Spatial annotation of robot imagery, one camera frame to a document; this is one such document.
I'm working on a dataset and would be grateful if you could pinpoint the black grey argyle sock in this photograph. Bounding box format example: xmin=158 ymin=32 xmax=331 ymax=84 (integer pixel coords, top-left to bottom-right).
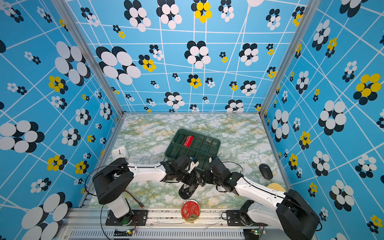
xmin=179 ymin=172 xmax=205 ymax=200

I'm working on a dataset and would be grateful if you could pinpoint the green compartment tray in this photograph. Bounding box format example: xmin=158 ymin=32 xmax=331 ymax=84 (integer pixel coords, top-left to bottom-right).
xmin=165 ymin=129 xmax=221 ymax=172

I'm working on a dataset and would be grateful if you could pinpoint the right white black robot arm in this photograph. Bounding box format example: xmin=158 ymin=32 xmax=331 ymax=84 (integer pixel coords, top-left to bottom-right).
xmin=205 ymin=156 xmax=322 ymax=240

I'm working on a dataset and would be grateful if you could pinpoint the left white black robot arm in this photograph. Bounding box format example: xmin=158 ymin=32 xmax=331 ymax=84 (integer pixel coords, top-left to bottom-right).
xmin=92 ymin=155 xmax=204 ymax=219

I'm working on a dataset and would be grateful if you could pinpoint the dark green roll in tray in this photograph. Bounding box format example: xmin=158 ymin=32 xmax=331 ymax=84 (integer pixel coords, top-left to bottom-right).
xmin=175 ymin=134 xmax=185 ymax=145

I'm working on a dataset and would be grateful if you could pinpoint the red soda can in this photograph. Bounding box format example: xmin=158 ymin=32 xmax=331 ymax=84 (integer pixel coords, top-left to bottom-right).
xmin=183 ymin=136 xmax=194 ymax=148

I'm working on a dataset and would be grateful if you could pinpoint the red round tin lid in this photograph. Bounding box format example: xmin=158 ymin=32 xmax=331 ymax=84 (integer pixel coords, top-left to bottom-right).
xmin=181 ymin=200 xmax=201 ymax=223

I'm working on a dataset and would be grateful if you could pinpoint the black computer mouse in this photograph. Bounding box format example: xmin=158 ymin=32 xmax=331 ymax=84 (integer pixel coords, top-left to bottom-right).
xmin=259 ymin=164 xmax=273 ymax=180

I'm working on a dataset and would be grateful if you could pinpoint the yellow round sponge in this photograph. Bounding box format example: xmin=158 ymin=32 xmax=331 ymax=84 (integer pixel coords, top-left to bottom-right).
xmin=267 ymin=183 xmax=286 ymax=193

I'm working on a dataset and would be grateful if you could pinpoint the white square clock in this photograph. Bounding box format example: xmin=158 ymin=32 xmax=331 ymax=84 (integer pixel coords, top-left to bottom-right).
xmin=112 ymin=146 xmax=129 ymax=161

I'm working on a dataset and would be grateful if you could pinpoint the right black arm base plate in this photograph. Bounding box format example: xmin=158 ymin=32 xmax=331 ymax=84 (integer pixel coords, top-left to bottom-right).
xmin=221 ymin=210 xmax=268 ymax=228

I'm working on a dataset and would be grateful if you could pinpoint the red black power cable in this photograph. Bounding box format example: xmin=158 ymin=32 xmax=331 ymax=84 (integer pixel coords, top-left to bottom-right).
xmin=124 ymin=189 xmax=145 ymax=208

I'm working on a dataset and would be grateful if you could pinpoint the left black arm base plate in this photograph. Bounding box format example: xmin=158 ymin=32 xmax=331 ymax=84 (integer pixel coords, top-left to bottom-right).
xmin=105 ymin=210 xmax=149 ymax=227

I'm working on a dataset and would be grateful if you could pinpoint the aluminium front rail frame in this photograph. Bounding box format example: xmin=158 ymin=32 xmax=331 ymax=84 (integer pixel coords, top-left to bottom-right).
xmin=56 ymin=207 xmax=319 ymax=240

